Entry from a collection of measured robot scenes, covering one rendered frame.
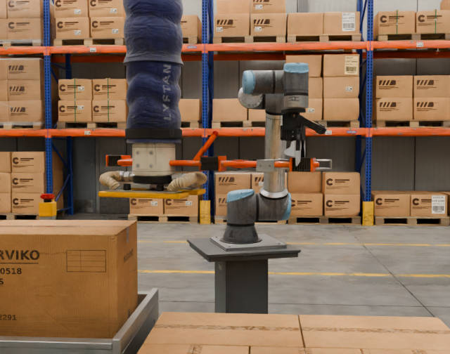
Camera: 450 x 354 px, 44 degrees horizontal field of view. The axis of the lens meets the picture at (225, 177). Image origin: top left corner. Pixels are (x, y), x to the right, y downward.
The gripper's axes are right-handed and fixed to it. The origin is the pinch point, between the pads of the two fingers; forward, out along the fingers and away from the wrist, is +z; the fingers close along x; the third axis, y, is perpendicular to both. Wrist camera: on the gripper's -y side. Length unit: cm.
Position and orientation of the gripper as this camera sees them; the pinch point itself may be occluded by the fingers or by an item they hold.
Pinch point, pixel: (301, 163)
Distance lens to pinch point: 205.0
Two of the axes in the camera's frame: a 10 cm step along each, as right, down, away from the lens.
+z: 0.0, 10.0, 0.5
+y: -9.5, -0.2, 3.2
